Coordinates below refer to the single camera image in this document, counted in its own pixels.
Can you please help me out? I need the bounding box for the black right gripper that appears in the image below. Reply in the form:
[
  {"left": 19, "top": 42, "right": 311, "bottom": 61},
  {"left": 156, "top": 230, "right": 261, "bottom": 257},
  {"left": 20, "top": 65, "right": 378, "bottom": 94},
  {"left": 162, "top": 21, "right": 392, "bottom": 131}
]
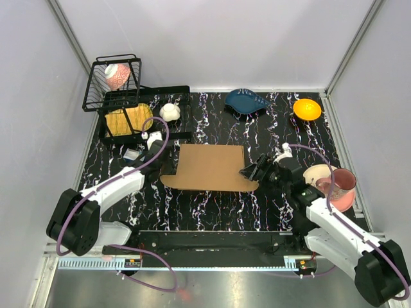
[{"left": 239, "top": 153, "right": 290, "bottom": 194}]

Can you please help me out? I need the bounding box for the brown cardboard box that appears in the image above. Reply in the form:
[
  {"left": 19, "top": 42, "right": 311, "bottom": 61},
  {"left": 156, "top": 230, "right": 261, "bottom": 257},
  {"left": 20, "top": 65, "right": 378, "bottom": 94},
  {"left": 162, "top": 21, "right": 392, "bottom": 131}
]
[{"left": 160, "top": 144, "right": 259, "bottom": 192}]

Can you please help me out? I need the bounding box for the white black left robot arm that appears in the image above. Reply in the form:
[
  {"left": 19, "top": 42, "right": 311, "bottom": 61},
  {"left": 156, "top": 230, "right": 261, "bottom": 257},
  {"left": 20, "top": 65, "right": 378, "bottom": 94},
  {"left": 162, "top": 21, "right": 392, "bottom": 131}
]
[{"left": 46, "top": 140, "right": 170, "bottom": 256}]

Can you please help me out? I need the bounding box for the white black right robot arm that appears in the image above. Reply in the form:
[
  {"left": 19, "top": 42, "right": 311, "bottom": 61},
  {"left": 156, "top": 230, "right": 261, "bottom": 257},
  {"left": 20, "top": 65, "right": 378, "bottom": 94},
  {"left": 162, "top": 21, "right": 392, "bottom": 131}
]
[{"left": 240, "top": 155, "right": 410, "bottom": 307}]

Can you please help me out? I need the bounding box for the silver blue toothpaste tube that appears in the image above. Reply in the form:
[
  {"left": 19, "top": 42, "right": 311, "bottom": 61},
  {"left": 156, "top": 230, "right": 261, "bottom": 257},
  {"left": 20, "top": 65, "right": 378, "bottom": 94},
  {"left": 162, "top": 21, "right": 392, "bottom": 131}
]
[{"left": 123, "top": 148, "right": 144, "bottom": 162}]

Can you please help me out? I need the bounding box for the white flower-shaped cup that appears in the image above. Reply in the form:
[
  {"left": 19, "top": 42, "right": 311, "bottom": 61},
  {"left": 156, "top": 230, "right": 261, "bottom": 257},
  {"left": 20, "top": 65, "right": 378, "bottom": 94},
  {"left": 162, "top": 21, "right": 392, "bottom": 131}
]
[{"left": 159, "top": 103, "right": 180, "bottom": 122}]

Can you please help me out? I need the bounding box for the dark red cup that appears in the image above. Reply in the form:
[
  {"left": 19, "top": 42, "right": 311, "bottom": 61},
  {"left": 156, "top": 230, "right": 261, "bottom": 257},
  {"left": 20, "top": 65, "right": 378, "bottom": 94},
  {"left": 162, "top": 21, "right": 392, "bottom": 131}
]
[{"left": 331, "top": 168, "right": 356, "bottom": 200}]

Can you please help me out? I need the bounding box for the woven bamboo tray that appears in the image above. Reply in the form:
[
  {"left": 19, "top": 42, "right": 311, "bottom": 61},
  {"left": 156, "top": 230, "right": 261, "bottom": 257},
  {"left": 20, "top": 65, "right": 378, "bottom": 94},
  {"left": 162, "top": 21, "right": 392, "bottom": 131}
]
[{"left": 105, "top": 103, "right": 153, "bottom": 137}]

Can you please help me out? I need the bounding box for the orange round bowl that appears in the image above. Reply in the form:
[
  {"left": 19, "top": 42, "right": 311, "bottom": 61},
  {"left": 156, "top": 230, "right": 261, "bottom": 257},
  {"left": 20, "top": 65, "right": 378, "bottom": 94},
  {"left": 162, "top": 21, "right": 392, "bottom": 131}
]
[{"left": 293, "top": 98, "right": 322, "bottom": 121}]

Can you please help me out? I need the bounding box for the dark blue leaf dish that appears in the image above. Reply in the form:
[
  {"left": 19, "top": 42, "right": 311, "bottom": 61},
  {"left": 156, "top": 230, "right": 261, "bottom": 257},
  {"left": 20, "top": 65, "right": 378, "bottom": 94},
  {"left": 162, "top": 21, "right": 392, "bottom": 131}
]
[{"left": 225, "top": 89, "right": 271, "bottom": 114}]

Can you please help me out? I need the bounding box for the pink patterned ceramic bowl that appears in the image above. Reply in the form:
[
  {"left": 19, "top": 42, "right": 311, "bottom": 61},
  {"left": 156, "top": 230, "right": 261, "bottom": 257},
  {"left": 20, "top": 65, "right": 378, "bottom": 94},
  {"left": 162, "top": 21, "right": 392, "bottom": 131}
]
[{"left": 104, "top": 64, "right": 130, "bottom": 90}]

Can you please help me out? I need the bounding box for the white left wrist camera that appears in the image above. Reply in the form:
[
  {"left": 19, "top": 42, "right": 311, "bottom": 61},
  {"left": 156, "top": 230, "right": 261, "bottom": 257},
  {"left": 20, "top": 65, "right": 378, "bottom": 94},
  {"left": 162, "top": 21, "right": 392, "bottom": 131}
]
[{"left": 141, "top": 131, "right": 162, "bottom": 150}]

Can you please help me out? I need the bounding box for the black wire dish rack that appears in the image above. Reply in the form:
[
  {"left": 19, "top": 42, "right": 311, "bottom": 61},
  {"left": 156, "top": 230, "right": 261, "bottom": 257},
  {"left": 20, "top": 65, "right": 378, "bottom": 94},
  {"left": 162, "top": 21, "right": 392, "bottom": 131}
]
[{"left": 82, "top": 54, "right": 193, "bottom": 144}]

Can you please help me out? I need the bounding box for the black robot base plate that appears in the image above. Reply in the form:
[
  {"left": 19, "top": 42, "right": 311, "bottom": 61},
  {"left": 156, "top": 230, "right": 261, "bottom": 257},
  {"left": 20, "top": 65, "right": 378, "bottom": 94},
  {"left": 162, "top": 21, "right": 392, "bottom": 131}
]
[{"left": 101, "top": 230, "right": 330, "bottom": 261}]

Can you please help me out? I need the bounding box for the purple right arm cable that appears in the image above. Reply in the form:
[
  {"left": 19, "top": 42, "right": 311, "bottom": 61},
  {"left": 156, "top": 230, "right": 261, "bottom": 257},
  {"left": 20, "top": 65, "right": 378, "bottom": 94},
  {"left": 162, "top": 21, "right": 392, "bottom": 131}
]
[{"left": 256, "top": 144, "right": 406, "bottom": 301}]

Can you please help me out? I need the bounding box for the aluminium front rail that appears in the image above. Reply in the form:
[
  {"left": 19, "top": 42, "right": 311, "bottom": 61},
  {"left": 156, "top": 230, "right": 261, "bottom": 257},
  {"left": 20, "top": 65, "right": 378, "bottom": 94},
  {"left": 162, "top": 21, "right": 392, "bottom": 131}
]
[{"left": 43, "top": 232, "right": 394, "bottom": 272}]

